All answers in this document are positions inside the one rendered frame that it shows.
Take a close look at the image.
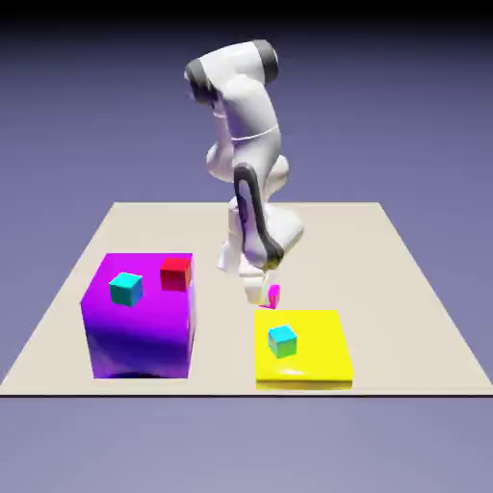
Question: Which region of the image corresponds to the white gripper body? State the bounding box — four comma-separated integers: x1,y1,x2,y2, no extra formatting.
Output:
238,258,274,305

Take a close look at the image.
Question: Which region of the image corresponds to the small magenta cube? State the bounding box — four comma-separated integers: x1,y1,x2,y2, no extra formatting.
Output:
258,284,281,310

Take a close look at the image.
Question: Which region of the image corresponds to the small cyan cube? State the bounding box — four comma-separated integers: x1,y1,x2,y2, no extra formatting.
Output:
109,272,144,308
268,324,298,360

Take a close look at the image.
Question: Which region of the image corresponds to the small red cube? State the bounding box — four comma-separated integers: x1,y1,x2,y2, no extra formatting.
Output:
160,257,193,293

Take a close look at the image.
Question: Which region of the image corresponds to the large yellow box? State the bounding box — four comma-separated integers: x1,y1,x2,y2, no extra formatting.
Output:
253,309,354,391

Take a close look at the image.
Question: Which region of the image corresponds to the large purple box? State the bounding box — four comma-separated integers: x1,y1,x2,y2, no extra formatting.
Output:
79,252,196,379

